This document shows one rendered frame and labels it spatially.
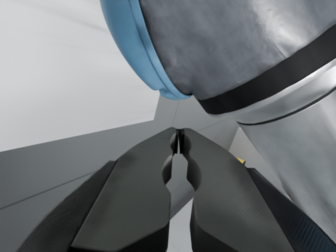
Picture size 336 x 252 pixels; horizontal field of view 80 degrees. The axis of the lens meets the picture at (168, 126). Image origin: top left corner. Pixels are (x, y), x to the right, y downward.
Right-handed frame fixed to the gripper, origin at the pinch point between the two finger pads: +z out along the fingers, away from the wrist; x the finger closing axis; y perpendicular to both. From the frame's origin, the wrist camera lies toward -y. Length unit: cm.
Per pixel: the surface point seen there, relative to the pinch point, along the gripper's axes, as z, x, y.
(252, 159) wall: 496, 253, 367
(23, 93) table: 14.5, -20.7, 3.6
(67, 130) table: 19.0, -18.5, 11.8
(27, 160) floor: 83, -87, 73
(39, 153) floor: 89, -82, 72
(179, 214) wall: 261, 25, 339
